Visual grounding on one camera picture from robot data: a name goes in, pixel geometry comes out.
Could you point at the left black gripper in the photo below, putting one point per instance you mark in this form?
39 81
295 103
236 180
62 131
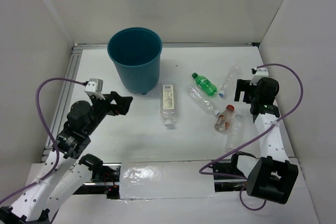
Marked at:
123 106

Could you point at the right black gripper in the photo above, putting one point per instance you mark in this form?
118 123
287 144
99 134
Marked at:
243 85

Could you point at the clear bottle blue cap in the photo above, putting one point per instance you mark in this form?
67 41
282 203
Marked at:
229 82

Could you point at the green plastic bottle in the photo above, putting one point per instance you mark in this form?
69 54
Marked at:
204 84

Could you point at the clear bottle red cap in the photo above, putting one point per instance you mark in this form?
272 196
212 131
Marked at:
224 120

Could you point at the clear crushed bottle white cap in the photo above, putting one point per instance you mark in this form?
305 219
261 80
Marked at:
202 100

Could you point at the clear labelled bottle white cap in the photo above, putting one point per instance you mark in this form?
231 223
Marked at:
168 105

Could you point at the clear capless plastic bottle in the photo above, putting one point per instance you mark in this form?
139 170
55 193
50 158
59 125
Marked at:
235 134

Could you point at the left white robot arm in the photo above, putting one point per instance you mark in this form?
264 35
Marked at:
66 169

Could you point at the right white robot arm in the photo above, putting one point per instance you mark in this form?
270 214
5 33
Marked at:
270 177

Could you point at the teal plastic bin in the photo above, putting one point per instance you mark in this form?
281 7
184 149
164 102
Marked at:
136 53

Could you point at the silver tape sheet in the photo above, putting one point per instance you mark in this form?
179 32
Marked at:
165 180

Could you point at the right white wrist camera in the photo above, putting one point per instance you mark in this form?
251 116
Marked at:
257 74

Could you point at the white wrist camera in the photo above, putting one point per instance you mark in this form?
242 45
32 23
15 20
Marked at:
94 87
257 74

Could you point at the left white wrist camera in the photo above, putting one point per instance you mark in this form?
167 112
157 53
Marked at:
94 87

